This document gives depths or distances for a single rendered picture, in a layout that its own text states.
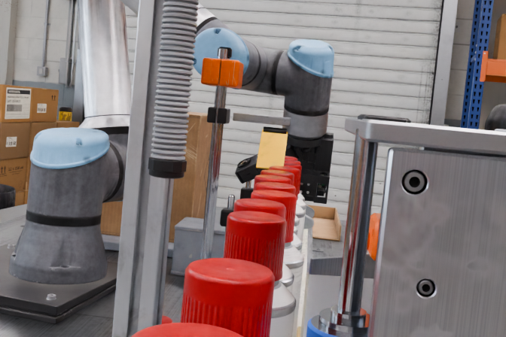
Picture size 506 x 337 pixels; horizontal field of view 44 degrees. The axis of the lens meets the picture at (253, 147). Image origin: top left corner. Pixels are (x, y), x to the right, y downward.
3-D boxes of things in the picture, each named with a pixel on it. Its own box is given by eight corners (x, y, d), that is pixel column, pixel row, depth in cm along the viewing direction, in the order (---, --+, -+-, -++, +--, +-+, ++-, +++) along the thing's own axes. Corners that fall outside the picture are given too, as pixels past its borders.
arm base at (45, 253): (66, 290, 90) (73, 223, 90) (-13, 271, 96) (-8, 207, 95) (124, 271, 104) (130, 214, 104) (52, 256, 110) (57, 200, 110)
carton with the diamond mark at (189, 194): (189, 244, 128) (200, 114, 126) (77, 232, 130) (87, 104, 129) (214, 220, 158) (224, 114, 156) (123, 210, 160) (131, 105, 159)
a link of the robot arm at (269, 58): (209, 33, 99) (275, 42, 95) (233, 44, 109) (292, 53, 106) (201, 82, 99) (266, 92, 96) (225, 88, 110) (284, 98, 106)
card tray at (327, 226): (339, 241, 156) (341, 226, 156) (238, 229, 158) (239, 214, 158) (335, 220, 186) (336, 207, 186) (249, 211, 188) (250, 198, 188)
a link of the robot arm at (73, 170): (8, 209, 96) (16, 122, 95) (60, 201, 109) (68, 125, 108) (75, 221, 92) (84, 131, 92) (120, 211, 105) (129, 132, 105)
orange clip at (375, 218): (394, 265, 31) (398, 222, 31) (355, 260, 31) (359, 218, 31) (387, 252, 34) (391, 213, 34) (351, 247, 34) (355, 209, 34)
